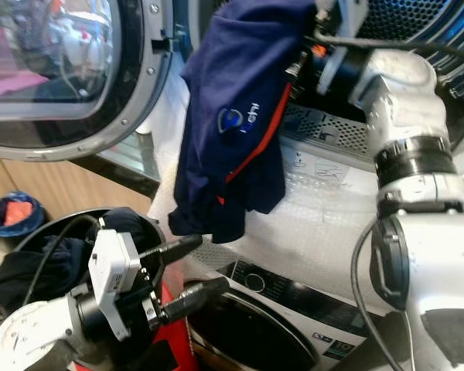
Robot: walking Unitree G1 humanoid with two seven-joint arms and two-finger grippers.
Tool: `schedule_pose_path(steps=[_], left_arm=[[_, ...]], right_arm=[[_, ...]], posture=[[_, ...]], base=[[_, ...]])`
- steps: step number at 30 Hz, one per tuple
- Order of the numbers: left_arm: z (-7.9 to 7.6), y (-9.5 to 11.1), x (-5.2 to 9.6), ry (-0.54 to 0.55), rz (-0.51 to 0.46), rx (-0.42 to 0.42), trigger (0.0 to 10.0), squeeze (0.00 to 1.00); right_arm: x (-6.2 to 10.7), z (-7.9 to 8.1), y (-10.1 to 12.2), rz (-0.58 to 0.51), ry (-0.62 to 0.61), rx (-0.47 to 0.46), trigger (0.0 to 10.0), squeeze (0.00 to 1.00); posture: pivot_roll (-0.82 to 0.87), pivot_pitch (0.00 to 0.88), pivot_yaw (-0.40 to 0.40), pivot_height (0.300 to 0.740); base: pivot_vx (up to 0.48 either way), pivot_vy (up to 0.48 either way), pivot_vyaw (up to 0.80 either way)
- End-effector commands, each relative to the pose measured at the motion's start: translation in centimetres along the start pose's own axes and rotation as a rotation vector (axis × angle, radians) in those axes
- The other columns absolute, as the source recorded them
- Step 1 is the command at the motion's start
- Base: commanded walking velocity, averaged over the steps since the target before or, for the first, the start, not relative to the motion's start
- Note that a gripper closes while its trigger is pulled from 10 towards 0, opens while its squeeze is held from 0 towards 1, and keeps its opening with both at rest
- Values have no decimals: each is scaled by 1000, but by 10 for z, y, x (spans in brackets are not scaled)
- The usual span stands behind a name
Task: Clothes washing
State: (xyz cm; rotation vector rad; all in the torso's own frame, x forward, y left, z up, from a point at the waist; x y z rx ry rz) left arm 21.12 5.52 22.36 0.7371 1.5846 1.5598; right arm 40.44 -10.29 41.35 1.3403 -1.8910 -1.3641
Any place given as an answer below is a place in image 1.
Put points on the round glass dryer door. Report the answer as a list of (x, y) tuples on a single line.
[(54, 54)]

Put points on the dark clothes pile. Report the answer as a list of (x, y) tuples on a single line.
[(31, 274)]

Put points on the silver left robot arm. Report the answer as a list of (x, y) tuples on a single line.
[(31, 340)]

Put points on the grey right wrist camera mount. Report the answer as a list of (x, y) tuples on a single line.
[(344, 15)]

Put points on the black round laundry basket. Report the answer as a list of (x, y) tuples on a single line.
[(46, 224)]

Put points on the navy garment with red trim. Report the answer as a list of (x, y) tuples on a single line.
[(240, 93)]

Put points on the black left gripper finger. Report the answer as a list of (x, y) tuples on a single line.
[(193, 297), (170, 253)]

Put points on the red cloth scrap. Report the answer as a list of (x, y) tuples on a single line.
[(18, 210)]

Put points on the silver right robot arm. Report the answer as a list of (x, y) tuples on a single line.
[(417, 193)]

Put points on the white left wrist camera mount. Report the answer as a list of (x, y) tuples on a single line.
[(114, 263)]

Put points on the blue lined waste bin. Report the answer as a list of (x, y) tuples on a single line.
[(4, 232)]

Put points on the wooden cabinet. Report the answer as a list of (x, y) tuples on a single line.
[(77, 189)]

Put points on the white instruction label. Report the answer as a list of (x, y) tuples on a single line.
[(321, 166)]

